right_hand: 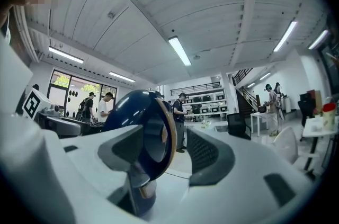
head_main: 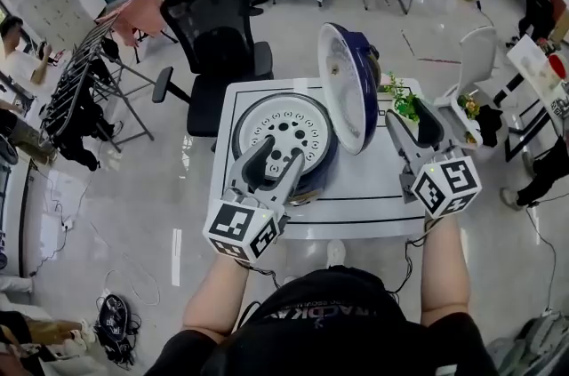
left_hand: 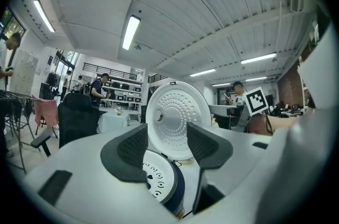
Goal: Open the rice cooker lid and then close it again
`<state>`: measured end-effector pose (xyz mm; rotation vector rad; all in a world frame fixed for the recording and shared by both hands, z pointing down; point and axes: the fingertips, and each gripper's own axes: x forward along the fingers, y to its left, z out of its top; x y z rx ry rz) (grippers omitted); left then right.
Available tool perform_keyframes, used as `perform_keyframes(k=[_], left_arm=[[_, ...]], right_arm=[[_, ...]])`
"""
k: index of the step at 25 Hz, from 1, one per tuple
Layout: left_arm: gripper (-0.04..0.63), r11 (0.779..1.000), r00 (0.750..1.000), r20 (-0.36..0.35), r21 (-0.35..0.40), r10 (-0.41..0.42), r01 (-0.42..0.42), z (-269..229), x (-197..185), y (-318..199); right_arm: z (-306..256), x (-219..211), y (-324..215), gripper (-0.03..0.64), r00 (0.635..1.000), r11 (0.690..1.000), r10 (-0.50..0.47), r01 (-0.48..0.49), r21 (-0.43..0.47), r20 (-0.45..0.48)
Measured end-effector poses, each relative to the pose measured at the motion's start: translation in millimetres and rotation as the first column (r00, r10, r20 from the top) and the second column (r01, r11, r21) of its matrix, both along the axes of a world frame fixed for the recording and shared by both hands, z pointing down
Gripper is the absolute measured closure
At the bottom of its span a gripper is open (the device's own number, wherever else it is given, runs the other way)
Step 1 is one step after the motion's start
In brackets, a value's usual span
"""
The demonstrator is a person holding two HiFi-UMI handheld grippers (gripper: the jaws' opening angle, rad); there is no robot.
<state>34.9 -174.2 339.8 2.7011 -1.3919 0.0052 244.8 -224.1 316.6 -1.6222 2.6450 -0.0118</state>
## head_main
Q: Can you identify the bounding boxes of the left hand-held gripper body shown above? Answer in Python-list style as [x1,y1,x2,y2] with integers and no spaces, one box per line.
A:
[202,183,291,265]

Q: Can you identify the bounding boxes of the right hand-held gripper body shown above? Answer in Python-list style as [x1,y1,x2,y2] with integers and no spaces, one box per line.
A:
[398,146,484,220]

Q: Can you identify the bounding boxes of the navy rice cooker lid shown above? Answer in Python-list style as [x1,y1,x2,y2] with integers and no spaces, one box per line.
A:
[317,22,383,156]

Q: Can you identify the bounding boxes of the person's left forearm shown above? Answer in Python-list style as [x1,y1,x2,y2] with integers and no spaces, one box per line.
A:
[181,252,251,345]

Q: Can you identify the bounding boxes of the person's right forearm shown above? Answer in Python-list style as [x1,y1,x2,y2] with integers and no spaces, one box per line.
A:
[419,212,472,328]

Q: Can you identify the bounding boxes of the navy rice cooker base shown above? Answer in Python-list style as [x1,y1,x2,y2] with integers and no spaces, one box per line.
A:
[230,93,340,206]

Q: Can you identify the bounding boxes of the small green potted plant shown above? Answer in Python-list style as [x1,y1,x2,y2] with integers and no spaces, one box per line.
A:
[381,71,422,125]

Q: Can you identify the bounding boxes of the orange flower bunch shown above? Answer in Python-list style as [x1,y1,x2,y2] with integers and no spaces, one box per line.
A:
[456,92,482,121]

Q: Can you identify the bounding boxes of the black cloth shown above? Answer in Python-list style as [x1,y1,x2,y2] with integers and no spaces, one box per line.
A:
[476,104,504,148]

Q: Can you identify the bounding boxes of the white plastic chair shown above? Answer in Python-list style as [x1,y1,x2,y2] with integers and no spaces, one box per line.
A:
[432,26,500,151]

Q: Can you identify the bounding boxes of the person's white shoe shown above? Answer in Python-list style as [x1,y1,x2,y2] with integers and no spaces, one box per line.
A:
[325,238,348,269]

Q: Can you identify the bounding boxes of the white table with black legs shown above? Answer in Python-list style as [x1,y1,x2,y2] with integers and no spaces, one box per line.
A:
[503,33,569,164]

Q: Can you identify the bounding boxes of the black mesh office chair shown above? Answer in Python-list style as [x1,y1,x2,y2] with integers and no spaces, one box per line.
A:
[151,0,275,140]

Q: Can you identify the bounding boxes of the person's black shirt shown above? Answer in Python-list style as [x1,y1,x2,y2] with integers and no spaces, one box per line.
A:
[141,265,500,376]

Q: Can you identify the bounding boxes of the red cup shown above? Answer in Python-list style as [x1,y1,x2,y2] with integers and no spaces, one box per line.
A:
[548,52,569,81]

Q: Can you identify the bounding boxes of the grey bag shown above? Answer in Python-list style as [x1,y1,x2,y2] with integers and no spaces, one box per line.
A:
[485,310,569,376]

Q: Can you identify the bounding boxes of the pink cloth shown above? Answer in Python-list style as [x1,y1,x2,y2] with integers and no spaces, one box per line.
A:
[94,0,169,50]

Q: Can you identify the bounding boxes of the black metal drying rack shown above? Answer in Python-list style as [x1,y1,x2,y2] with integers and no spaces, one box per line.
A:
[38,11,156,155]

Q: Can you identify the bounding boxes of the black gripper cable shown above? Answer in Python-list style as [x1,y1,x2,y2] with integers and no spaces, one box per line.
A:
[384,219,442,296]
[234,259,283,292]

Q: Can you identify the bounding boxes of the black device with cables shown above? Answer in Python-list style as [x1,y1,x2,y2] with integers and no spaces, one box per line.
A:
[93,292,142,368]

